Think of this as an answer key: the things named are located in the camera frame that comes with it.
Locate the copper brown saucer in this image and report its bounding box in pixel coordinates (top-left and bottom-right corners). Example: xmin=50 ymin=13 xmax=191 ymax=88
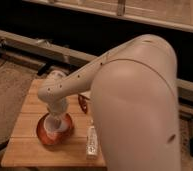
xmin=36 ymin=113 xmax=74 ymax=146

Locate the white remote control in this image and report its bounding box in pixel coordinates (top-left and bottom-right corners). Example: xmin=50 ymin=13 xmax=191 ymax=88
xmin=86 ymin=126 xmax=98 ymax=159

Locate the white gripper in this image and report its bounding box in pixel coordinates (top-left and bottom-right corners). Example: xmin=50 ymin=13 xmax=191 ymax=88
xmin=47 ymin=98 xmax=68 ymax=120

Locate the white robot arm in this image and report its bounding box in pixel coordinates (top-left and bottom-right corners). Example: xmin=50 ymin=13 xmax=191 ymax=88
xmin=38 ymin=34 xmax=181 ymax=171

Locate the wooden table board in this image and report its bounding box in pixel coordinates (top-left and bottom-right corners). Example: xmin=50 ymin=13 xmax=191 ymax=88
xmin=1 ymin=79 xmax=106 ymax=168

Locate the white ceramic cup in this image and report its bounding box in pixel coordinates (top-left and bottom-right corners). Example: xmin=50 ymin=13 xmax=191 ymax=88
xmin=44 ymin=115 xmax=61 ymax=134

